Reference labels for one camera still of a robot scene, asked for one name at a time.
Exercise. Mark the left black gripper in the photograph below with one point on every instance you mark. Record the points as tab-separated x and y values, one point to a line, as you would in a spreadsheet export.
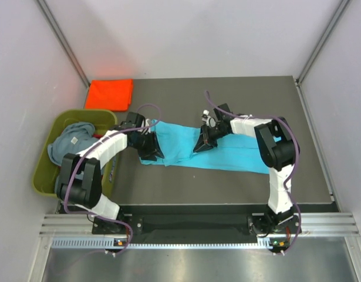
153	149

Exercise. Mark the olive green plastic bin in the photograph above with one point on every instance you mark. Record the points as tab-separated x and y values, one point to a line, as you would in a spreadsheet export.
46	172

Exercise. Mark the grey blue t shirt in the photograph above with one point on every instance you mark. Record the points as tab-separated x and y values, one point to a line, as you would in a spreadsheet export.
83	127

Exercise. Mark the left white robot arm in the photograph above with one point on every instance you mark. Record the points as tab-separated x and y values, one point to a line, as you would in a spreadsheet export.
80	178

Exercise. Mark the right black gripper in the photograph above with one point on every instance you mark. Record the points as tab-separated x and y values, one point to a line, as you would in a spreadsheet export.
205	142

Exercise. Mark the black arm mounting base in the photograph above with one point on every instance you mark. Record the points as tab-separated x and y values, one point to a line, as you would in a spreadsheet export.
237	219

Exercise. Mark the red t shirt in bin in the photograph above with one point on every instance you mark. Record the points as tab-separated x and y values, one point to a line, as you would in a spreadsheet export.
96	135

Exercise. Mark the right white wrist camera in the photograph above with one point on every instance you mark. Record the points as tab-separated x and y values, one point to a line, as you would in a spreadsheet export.
208	119

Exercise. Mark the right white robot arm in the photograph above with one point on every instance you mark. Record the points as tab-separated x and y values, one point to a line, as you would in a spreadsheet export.
278	151

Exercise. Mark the aluminium frame rail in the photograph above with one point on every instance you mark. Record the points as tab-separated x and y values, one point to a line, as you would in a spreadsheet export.
316	141

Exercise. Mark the folded orange t shirt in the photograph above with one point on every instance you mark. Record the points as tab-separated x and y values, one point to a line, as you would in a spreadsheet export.
113	95

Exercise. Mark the slotted white cable duct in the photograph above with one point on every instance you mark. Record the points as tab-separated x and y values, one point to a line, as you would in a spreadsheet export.
117	244

